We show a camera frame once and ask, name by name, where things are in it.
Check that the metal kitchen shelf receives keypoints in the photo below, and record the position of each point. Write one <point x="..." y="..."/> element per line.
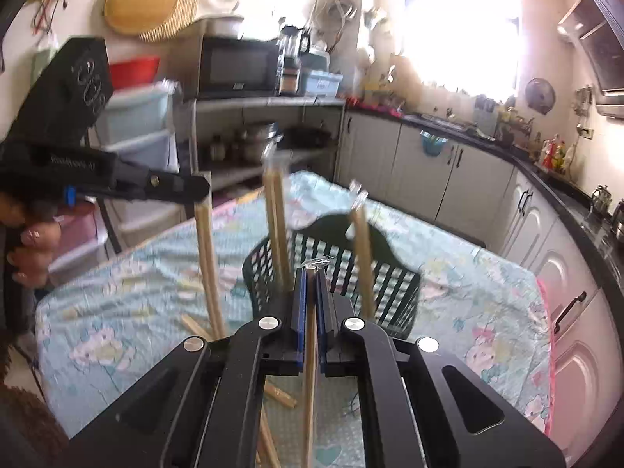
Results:
<point x="268" y="105"/>

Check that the glass french press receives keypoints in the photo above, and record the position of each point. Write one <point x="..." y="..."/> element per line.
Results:
<point x="600" y="202"/>

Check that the black glass range hood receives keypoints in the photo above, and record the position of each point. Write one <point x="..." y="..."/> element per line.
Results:
<point x="602" y="48"/>

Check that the cartoon cat printed tablecloth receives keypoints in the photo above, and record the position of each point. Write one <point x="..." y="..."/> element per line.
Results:
<point x="146" y="292"/>

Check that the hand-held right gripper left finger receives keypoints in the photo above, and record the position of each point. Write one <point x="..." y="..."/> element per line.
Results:
<point x="300" y="312"/>

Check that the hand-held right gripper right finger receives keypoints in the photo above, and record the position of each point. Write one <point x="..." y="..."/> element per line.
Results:
<point x="321" y="312"/>

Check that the person's left hand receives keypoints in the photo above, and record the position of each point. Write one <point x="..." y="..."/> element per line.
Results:
<point x="36" y="246"/>

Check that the black microwave oven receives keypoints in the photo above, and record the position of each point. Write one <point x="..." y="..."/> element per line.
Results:
<point x="239" y="66"/>

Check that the round straw mat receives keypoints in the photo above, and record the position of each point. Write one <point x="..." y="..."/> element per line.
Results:
<point x="187" y="14"/>

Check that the group of condiment bottles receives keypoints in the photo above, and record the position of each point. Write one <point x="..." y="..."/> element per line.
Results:
<point x="558" y="153"/>

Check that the black kitchen countertop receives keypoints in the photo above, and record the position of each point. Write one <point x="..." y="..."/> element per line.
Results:
<point x="560" y="190"/>

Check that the kitchen window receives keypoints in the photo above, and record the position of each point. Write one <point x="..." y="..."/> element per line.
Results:
<point x="458" y="24"/>

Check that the wall power socket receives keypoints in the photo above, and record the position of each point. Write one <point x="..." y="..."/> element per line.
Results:
<point x="586" y="132"/>

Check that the stacked steel pots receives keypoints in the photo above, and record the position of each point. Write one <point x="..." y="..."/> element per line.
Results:
<point x="258" y="141"/>

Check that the bamboo chopstick pair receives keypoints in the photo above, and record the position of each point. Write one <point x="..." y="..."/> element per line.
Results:
<point x="309" y="399"/>
<point x="363" y="253"/>
<point x="278" y="224"/>
<point x="210" y="263"/>

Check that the pink fleece blanket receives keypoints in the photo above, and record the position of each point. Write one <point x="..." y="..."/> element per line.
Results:
<point x="548" y="351"/>

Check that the blue hanging plastic basket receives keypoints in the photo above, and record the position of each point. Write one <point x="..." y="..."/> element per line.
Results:
<point x="433" y="142"/>

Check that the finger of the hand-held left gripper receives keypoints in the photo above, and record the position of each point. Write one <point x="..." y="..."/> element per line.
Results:
<point x="146" y="195"/>
<point x="165" y="178"/>

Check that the green plastic utensil basket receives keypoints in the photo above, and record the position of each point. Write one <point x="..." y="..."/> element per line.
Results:
<point x="331" y="234"/>

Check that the red plastic basin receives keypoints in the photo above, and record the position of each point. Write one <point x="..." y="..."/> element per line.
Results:
<point x="134" y="72"/>

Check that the white lower kitchen cabinets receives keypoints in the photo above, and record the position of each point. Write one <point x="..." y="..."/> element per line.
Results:
<point x="468" y="180"/>

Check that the steel pot with lid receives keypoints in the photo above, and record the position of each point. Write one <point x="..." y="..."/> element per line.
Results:
<point x="225" y="25"/>

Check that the light blue plastic box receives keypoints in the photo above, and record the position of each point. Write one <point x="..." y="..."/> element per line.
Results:
<point x="321" y="83"/>

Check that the round bamboo tray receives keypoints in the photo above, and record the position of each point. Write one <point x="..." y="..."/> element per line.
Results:
<point x="141" y="2"/>

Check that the plastic drawer cabinet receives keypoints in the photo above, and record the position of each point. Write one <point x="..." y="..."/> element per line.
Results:
<point x="141" y="122"/>

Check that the black blender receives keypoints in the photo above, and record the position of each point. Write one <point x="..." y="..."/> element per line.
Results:
<point x="291" y="58"/>

